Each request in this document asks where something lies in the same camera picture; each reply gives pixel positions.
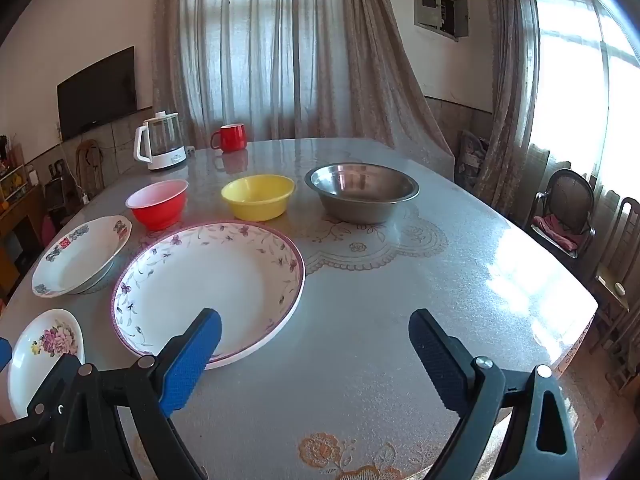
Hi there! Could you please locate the large purple floral plate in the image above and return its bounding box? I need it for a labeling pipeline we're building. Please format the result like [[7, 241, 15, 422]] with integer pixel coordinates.
[[111, 221, 306, 371]]

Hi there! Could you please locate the grey electrical panel box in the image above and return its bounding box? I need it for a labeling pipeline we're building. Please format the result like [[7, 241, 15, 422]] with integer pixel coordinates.
[[413, 0, 471, 42]]

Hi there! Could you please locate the light wooden chair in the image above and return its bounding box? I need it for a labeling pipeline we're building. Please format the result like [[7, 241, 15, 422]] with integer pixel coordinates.
[[582, 197, 640, 396]]

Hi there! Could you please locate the patterned cushion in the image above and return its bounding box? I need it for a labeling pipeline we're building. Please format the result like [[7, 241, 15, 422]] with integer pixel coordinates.
[[456, 130, 492, 187]]

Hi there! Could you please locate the wooden cabinet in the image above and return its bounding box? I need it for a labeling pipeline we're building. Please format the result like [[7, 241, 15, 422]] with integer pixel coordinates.
[[0, 147, 47, 301]]

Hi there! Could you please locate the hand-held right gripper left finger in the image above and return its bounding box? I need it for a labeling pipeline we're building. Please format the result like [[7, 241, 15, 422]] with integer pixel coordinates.
[[0, 307, 223, 480]]

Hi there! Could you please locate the beige lace curtain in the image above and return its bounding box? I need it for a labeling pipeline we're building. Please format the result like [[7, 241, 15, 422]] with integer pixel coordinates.
[[479, 0, 547, 217], [151, 0, 456, 181]]

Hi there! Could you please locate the white glass electric kettle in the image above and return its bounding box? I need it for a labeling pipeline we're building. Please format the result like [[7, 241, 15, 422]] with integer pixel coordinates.
[[133, 111, 189, 171]]

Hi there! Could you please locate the stainless steel bowl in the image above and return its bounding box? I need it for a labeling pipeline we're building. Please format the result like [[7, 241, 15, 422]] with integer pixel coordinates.
[[304, 162, 420, 225]]

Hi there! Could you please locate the red mug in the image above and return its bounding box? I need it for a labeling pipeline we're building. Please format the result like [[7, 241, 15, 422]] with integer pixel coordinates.
[[209, 123, 248, 153]]

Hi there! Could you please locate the bamboo chair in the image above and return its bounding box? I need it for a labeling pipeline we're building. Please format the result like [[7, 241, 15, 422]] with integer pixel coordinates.
[[75, 139, 107, 193]]

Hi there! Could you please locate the black flat television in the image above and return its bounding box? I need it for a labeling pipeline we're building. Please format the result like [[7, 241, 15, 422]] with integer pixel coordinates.
[[56, 46, 138, 141]]

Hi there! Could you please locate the yellow plastic bowl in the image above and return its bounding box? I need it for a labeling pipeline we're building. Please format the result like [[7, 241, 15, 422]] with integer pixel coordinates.
[[220, 175, 296, 222]]

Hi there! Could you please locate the small pink rose plate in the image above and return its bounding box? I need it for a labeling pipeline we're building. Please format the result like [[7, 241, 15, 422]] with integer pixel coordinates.
[[7, 308, 86, 420]]

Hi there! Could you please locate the dark wooden armchair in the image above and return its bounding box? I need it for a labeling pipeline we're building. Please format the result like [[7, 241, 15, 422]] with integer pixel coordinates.
[[529, 169, 597, 260]]

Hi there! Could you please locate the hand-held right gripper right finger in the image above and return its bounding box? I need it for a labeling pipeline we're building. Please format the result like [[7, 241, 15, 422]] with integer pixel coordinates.
[[408, 308, 581, 480]]

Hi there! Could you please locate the pink seat cushion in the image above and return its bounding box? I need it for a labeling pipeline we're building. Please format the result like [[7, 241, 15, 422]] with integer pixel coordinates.
[[532, 214, 582, 251]]

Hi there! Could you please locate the red plastic bowl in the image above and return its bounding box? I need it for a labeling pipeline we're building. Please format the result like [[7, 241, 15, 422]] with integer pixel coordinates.
[[125, 179, 189, 231]]

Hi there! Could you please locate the red and blue floral plate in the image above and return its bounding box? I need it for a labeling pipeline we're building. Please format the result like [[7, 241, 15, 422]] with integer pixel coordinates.
[[31, 215, 133, 297]]

